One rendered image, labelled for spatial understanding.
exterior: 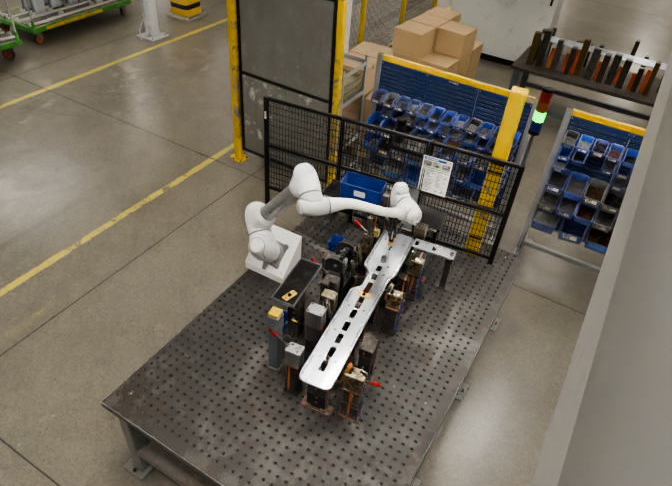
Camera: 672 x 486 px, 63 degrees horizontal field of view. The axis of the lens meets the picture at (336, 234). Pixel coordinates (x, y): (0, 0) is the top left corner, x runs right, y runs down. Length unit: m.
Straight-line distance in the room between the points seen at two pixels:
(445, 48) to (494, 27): 2.16
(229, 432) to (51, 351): 1.92
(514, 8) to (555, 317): 5.66
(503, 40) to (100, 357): 7.56
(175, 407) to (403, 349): 1.37
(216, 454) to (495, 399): 2.13
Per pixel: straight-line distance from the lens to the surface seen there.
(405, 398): 3.27
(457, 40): 7.48
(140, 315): 4.66
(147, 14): 9.65
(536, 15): 9.41
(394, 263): 3.56
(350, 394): 2.97
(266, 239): 3.56
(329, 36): 5.06
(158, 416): 3.22
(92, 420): 4.16
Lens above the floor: 3.36
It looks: 39 degrees down
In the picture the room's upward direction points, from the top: 5 degrees clockwise
